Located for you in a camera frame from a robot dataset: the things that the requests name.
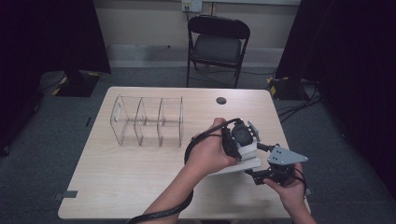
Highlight person's right hand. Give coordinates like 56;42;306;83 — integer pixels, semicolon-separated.
263;163;308;213

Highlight dark curtain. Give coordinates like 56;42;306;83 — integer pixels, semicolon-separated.
275;0;396;200
0;0;112;155

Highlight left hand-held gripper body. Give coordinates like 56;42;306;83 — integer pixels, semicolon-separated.
221;119;262;161

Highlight black floor cables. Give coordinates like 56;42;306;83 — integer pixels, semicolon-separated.
276;78;323;124

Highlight blue book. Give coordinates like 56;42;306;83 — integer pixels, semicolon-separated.
207;139;262;176

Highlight black folding chair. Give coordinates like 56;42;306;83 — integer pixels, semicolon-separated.
186;14;251;90

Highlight grey floor tape strip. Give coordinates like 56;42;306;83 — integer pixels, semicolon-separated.
52;189;78;202

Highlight black stand base yellow tape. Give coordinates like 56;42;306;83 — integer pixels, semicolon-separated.
266;76;310;102
50;70;103;98

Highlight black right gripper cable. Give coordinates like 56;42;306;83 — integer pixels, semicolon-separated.
290;167;308;198

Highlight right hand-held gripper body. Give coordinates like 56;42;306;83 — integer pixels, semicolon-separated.
263;146;309;187

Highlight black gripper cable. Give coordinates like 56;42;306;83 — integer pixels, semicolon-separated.
125;118;243;224
290;167;308;198

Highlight person's left hand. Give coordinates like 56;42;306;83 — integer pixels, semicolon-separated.
186;117;238;177

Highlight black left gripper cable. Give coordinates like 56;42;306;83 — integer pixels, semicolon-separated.
125;118;243;224

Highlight white wall outlet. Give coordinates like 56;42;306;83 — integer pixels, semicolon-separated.
181;0;204;14

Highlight clear acrylic book rack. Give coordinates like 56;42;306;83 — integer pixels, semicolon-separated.
109;94;184;148

